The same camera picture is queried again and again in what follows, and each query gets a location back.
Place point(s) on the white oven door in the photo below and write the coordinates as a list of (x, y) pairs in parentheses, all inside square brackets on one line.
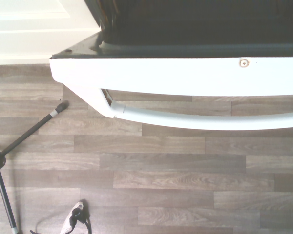
[(161, 73)]

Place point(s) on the white power strip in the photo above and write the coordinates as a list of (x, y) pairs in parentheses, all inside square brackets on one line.
[(72, 220)]

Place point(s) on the white cabinet panel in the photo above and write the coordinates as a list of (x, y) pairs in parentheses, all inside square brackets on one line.
[(34, 29)]

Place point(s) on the black camera tripod stand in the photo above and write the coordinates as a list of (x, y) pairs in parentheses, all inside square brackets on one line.
[(22, 136)]

